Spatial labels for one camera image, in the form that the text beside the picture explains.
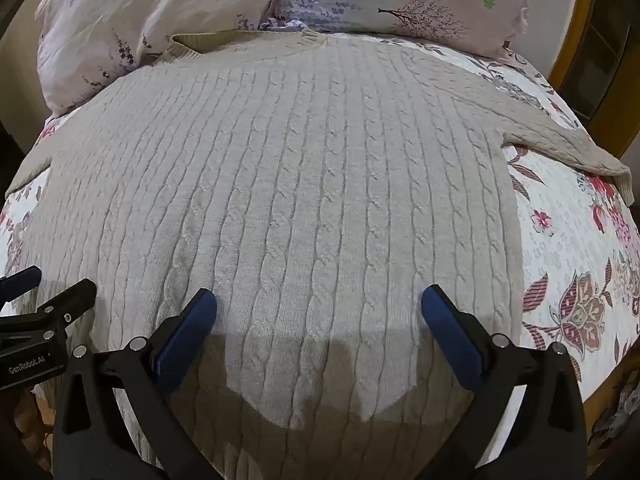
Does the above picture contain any floral bedspread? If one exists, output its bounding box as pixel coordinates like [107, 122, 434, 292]
[0, 35, 640, 471]

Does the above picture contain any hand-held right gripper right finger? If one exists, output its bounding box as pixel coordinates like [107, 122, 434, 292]
[421, 284, 589, 480]

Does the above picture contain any pink floral pillow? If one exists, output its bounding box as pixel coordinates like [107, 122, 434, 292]
[260, 0, 532, 58]
[37, 0, 281, 117]

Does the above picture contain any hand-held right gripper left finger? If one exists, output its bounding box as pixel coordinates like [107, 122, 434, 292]
[52, 287, 226, 480]

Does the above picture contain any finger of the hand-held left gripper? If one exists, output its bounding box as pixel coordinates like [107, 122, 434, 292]
[0, 278, 98, 347]
[0, 266, 43, 302]

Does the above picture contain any beige cable-knit sweater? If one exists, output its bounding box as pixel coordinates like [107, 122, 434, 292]
[4, 29, 635, 480]

